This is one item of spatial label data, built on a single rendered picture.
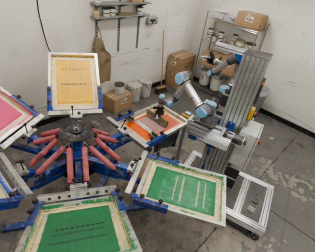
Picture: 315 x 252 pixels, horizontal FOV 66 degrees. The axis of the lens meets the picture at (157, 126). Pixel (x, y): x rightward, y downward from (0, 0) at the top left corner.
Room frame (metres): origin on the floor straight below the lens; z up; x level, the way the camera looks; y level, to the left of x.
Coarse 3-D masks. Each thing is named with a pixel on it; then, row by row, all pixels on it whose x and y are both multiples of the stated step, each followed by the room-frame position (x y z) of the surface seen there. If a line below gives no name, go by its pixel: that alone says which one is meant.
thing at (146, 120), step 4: (144, 116) 2.64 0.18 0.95; (148, 116) 2.65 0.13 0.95; (164, 116) 2.71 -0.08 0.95; (140, 120) 2.53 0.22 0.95; (144, 120) 2.55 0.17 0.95; (148, 120) 2.56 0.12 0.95; (152, 120) 2.57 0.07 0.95; (128, 124) 2.40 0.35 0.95; (132, 124) 2.42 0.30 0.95; (136, 124) 2.43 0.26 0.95; (148, 124) 2.47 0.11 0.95; (132, 128) 2.34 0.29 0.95; (136, 128) 2.35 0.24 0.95; (140, 128) 2.36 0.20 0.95
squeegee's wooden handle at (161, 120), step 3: (147, 111) 2.66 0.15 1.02; (150, 111) 2.63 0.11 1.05; (150, 114) 2.62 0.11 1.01; (153, 114) 2.59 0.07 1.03; (153, 117) 2.59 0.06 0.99; (159, 117) 2.53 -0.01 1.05; (162, 117) 2.53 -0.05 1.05; (159, 120) 2.52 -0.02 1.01; (162, 120) 2.49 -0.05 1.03; (165, 120) 2.47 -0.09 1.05; (162, 123) 2.48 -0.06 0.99; (165, 123) 2.46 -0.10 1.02; (165, 126) 2.45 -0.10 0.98
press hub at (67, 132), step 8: (64, 128) 1.70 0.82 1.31; (72, 128) 1.70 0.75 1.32; (80, 128) 1.72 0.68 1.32; (88, 128) 1.75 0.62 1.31; (64, 136) 1.59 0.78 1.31; (72, 136) 1.61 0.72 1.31; (80, 136) 1.62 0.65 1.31; (88, 136) 1.64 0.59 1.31; (72, 144) 1.66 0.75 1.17; (80, 144) 1.68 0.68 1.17; (88, 144) 1.87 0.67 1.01; (72, 152) 1.63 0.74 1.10; (80, 152) 1.64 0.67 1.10; (80, 160) 1.61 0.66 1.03; (64, 168) 1.51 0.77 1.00; (64, 176) 1.51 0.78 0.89
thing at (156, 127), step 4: (168, 116) 2.73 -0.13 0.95; (168, 120) 2.63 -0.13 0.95; (172, 120) 2.65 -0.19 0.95; (176, 120) 2.66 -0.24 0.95; (152, 124) 2.49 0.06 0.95; (156, 124) 2.50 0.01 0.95; (160, 124) 2.51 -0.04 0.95; (172, 124) 2.56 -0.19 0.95; (176, 124) 2.57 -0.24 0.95; (152, 128) 2.40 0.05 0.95; (156, 128) 2.41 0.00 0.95; (160, 128) 2.43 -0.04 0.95; (164, 128) 2.44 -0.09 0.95; (168, 128) 2.45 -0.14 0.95; (136, 132) 2.27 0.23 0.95; (140, 132) 2.28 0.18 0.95; (144, 132) 2.30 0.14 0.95; (144, 136) 2.22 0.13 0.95; (148, 136) 2.23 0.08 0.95
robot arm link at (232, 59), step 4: (232, 56) 2.76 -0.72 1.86; (224, 60) 2.83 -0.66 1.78; (228, 60) 2.76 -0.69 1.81; (232, 60) 2.74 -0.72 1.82; (236, 60) 2.73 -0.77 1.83; (220, 64) 2.84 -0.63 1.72; (224, 64) 2.80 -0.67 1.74; (228, 64) 2.78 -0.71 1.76; (212, 68) 2.94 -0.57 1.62; (216, 68) 2.87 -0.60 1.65; (220, 68) 2.84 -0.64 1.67; (208, 72) 2.93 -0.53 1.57; (212, 72) 2.91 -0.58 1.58; (216, 72) 2.90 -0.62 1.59
